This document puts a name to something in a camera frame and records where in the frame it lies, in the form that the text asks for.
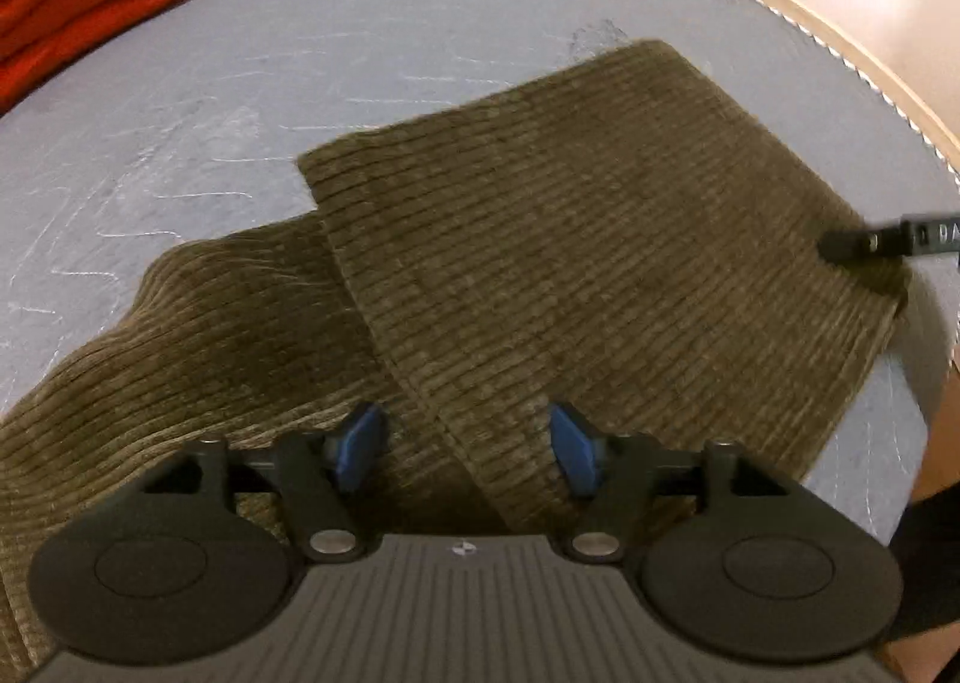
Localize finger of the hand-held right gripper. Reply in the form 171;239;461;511
817;221;913;264

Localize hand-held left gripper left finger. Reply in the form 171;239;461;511
142;403;391;565

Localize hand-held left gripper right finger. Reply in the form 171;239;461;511
549;401;793;565

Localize olive corduroy pants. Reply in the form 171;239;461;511
0;39;913;683

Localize grey quilted mattress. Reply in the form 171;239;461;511
0;0;960;564

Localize wooden bed frame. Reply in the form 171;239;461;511
525;0;960;180

